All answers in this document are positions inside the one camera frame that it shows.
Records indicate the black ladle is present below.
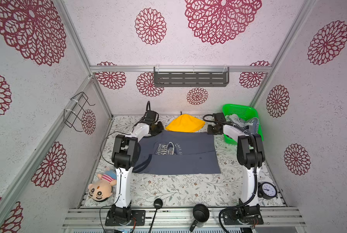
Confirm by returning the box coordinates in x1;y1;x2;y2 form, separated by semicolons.
149;198;163;233

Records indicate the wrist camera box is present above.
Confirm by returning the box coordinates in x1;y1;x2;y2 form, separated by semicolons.
144;110;159;124
212;113;226;124

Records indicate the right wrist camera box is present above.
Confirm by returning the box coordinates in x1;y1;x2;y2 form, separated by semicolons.
212;113;226;124

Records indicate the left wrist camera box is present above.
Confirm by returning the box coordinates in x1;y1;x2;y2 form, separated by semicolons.
144;110;159;124

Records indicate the grey blue tank top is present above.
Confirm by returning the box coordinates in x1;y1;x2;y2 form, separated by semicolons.
133;131;221;175

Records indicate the cartoon boy plush doll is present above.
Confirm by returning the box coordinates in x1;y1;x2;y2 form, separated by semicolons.
88;170;117;202

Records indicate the yellow fabric hat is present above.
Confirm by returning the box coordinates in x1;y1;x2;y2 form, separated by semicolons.
166;114;205;133

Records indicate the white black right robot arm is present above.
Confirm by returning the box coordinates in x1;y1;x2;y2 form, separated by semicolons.
207;124;265;218

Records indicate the grey wall shelf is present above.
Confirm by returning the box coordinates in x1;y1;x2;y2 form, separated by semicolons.
153;67;229;87

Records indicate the round pressure gauge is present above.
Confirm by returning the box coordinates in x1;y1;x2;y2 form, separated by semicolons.
257;182;278;200

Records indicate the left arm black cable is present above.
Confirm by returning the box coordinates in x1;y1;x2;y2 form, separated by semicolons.
99;101;151;233

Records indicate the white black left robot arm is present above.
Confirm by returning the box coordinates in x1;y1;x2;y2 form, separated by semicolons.
110;121;164;221

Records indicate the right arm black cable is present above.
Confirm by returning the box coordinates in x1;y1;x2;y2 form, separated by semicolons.
202;113;260;233

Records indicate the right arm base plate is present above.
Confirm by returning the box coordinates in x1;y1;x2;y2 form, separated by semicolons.
223;206;264;226

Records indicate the striped tank top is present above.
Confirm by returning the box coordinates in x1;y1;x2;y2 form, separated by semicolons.
225;114;259;135

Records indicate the black wire wall rack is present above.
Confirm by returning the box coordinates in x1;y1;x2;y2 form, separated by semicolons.
63;92;96;135

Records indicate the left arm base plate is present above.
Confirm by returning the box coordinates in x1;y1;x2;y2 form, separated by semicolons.
104;209;146;226

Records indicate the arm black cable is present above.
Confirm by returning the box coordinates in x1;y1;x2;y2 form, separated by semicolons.
99;101;151;233
202;113;260;233

